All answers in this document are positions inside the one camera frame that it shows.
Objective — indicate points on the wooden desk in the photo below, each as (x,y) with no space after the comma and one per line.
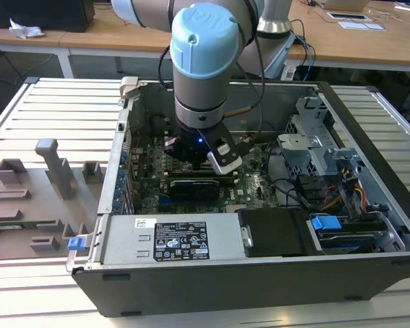
(123,37)

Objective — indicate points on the black graphics card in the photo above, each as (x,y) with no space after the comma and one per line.
(194,191)

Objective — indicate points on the crumpled white paper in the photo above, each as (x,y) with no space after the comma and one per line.
(24,30)

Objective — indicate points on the metal drive cage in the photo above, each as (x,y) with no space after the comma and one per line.
(300,150)

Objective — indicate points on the grey case release latch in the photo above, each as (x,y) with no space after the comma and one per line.
(128,83)

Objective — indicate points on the white paper sheets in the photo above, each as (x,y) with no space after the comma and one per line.
(362,25)

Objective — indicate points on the hard disk in blue carrier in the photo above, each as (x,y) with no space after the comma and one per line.
(326,223)

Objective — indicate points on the black RAM slot row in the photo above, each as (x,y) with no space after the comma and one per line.
(184,174)

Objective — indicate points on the blue expansion slot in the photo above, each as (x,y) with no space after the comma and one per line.
(165,205)

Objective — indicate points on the blue plastic latch tab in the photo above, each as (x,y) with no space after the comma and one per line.
(76,244)

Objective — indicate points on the black open PC case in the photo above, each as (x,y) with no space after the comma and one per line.
(225,290)

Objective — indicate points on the black plastic shroud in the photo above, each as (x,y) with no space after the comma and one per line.
(276,232)

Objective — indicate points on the green motherboard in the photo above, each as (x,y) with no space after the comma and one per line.
(249,191)

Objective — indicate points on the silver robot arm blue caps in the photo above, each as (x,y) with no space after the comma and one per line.
(201,92)

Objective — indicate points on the silver hinge latch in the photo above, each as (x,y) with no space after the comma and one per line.
(247,237)

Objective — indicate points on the white wrist camera black mount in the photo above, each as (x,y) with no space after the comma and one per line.
(225,165)

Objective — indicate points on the small white device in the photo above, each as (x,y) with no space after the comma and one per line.
(288,73)

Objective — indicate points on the grey parts rack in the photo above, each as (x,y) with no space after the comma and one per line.
(37,212)

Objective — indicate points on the green RAM stick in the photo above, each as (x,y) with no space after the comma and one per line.
(27,224)

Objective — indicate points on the silver power supply unit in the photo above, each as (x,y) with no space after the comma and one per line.
(130,239)

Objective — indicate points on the black box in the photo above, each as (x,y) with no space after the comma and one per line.
(37,13)

